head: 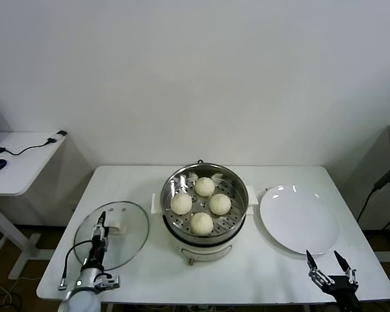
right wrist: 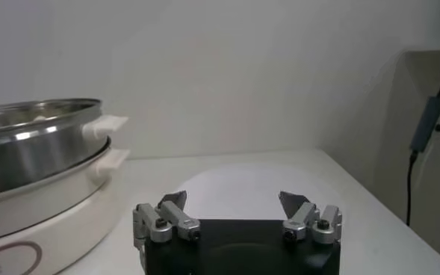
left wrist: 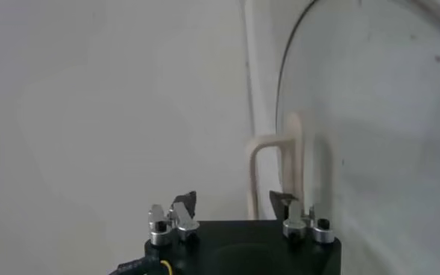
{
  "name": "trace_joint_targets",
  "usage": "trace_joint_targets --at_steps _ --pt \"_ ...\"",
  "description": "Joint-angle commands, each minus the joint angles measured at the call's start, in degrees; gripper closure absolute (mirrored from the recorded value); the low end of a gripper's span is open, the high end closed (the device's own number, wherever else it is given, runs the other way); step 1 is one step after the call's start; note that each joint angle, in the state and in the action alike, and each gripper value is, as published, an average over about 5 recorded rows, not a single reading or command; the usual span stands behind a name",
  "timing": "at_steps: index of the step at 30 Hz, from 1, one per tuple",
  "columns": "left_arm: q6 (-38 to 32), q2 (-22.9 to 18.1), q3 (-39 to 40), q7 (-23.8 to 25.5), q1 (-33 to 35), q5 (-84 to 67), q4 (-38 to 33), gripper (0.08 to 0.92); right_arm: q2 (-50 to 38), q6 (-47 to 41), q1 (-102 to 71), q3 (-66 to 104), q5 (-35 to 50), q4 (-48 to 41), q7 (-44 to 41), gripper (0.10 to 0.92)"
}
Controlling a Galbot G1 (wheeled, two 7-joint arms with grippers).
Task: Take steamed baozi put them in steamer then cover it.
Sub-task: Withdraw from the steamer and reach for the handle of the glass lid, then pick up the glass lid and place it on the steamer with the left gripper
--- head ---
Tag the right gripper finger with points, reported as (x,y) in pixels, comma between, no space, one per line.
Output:
(351,275)
(313,271)

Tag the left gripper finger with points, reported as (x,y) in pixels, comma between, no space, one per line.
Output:
(99,227)

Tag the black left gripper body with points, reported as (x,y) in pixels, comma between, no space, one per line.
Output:
(96,252)

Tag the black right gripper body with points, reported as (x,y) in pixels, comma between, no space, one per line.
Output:
(343,287)

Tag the white steamed baozi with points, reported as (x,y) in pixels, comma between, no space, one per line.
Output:
(204,186)
(220,204)
(201,223)
(181,204)

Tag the stainless steel steamer basket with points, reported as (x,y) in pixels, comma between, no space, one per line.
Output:
(172,221)

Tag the white round plate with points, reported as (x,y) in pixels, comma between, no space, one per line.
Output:
(295,221)

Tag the white side desk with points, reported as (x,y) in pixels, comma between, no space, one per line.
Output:
(26,169)

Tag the cream electric cooker pot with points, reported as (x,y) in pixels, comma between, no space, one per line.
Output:
(208,252)

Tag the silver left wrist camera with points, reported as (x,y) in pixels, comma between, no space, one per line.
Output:
(109,281)

